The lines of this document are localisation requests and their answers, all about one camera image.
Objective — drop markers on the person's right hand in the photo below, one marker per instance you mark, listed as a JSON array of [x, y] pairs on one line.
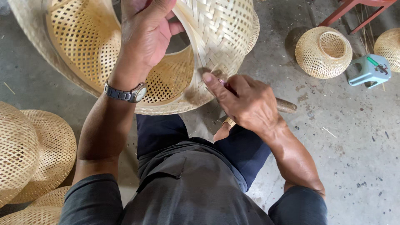
[[253, 104]]

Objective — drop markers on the person's left hand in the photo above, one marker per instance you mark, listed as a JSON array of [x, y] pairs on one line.
[[140, 40]]

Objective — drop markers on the large woven bamboo lampshade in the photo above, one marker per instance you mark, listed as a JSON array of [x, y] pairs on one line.
[[218, 31]]

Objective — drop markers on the person's bare foot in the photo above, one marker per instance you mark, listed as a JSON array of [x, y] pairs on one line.
[[221, 133]]

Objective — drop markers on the silver metal wristwatch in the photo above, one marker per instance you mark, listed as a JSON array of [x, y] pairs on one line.
[[125, 94]]

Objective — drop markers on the small round bamboo lampshade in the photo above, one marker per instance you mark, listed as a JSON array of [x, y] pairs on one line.
[[389, 47], [312, 59]]

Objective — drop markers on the person's navy trousers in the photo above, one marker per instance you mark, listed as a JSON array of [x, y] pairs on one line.
[[156, 132]]

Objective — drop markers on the person's dark grey shirt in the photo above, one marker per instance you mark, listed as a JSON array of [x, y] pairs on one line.
[[187, 193]]

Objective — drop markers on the pale green plastic stool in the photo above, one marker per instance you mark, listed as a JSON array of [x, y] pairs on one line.
[[368, 73]]

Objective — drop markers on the bundle of thin bamboo strips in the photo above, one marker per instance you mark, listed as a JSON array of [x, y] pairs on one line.
[[366, 29]]

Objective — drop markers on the domed woven bamboo lampshade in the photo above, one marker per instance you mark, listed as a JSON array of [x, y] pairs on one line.
[[57, 156], [31, 217], [15, 153], [51, 197]]

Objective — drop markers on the red metal furniture frame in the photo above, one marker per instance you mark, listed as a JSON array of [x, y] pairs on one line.
[[368, 2]]

